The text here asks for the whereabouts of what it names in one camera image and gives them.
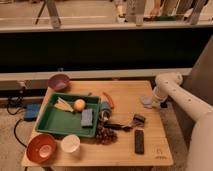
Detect blue can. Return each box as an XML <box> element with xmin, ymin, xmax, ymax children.
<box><xmin>100</xmin><ymin>101</ymin><xmax>112</xmax><ymax>122</ymax></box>

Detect black cable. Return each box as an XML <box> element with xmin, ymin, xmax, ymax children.
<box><xmin>5</xmin><ymin>87</ymin><xmax>28</xmax><ymax>148</ymax></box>

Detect black remote control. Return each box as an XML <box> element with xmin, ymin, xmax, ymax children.
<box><xmin>135</xmin><ymin>130</ymin><xmax>144</xmax><ymax>154</ymax></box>

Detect blue power box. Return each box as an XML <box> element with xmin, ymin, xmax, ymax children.
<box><xmin>24</xmin><ymin>104</ymin><xmax>41</xmax><ymax>121</ymax></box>

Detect white cup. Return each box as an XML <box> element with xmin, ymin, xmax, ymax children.
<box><xmin>61</xmin><ymin>134</ymin><xmax>80</xmax><ymax>153</ymax></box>

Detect green plastic tray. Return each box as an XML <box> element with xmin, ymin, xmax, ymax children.
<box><xmin>35</xmin><ymin>93</ymin><xmax>100</xmax><ymax>138</ymax></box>

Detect light blue towel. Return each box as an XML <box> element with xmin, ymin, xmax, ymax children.
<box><xmin>140</xmin><ymin>96</ymin><xmax>152</xmax><ymax>108</ymax></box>

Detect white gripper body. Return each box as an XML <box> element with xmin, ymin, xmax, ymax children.
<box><xmin>152</xmin><ymin>87</ymin><xmax>168</xmax><ymax>108</ymax></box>

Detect pale yellow corn husk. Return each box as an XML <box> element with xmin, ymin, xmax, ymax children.
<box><xmin>54</xmin><ymin>98</ymin><xmax>74</xmax><ymax>112</ymax></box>

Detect red orange bowl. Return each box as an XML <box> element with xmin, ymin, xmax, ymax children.
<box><xmin>26</xmin><ymin>134</ymin><xmax>57</xmax><ymax>164</ymax></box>

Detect blue grey sponge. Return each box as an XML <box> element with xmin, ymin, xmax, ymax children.
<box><xmin>81</xmin><ymin>109</ymin><xmax>93</xmax><ymax>127</ymax></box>

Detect black handled brush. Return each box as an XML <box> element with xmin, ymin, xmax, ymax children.
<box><xmin>104</xmin><ymin>114</ymin><xmax>146</xmax><ymax>132</ymax></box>

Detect purple bowl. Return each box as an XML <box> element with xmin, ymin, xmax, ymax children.
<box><xmin>48</xmin><ymin>74</ymin><xmax>70</xmax><ymax>91</ymax></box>

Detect dark grape bunch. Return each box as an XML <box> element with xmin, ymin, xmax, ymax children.
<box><xmin>95</xmin><ymin>124</ymin><xmax>117</xmax><ymax>145</ymax></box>

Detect orange round fruit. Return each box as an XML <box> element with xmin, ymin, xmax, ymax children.
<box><xmin>73</xmin><ymin>99</ymin><xmax>86</xmax><ymax>112</ymax></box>

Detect red chili pepper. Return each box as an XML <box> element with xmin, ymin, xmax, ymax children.
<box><xmin>103</xmin><ymin>92</ymin><xmax>114</xmax><ymax>109</ymax></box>

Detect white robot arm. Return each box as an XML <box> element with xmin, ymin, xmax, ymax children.
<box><xmin>153</xmin><ymin>73</ymin><xmax>213</xmax><ymax>171</ymax></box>

